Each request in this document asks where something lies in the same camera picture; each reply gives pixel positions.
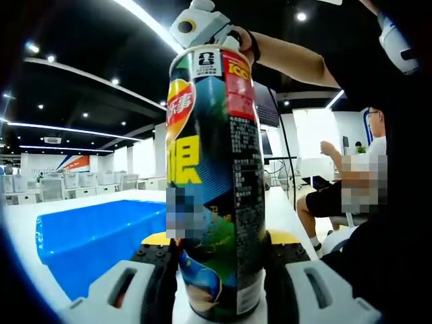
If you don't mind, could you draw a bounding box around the chip container with printed label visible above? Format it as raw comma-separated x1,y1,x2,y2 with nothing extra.
165,47,271,323

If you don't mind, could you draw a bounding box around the black wristband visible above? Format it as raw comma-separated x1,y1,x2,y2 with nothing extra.
248,29,262,63

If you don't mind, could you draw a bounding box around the row of white office desks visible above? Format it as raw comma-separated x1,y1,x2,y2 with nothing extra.
0,170,168,205

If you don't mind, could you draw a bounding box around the blue plastic box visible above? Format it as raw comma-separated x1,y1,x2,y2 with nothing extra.
35,199,169,302

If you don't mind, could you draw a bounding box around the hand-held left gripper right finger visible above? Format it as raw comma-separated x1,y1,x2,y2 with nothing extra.
263,229,382,324

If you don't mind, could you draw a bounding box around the red and blue wall banner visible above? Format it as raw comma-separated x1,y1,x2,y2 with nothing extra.
55,154,91,173

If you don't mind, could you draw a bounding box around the person's right hand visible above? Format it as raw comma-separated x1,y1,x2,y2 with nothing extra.
232,26,257,62

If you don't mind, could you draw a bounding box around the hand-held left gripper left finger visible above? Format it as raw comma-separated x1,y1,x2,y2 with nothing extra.
63,232,180,324

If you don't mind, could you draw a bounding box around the dark hanging monitor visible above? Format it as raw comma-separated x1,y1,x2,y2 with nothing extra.
252,80,281,128

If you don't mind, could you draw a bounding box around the white chest-worn device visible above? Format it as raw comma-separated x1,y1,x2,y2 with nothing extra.
377,11,421,76

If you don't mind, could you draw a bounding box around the small desk monitor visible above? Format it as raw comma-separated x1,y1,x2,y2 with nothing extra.
259,128,273,156

